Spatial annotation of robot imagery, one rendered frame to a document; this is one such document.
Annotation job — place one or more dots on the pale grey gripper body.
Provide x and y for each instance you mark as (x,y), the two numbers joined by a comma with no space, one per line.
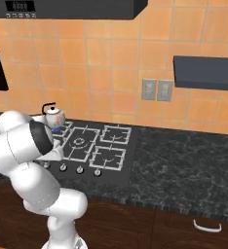
(56,155)

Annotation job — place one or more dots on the white floral kettle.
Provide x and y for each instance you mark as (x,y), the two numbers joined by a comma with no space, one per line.
(55,119)

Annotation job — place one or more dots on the black range hood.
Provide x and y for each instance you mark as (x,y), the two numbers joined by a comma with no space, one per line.
(86,8)

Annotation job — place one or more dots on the silver hob knob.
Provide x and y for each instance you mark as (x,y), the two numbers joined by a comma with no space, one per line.
(80,169)
(97,172)
(63,167)
(46,165)

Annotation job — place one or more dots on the dark wood cupboard door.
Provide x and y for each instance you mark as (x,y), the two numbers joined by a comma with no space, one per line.
(119,227)
(184,236)

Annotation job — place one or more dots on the black gas hob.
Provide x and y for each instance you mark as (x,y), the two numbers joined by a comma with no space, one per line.
(119,155)

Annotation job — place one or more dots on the grey wall socket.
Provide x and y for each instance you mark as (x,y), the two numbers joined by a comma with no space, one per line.
(165,90)
(149,89)

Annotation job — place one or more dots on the dark wall shelf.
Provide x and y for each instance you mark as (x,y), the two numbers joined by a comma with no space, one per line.
(207,73)

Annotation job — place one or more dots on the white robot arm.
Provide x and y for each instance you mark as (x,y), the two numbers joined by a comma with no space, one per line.
(31,184)

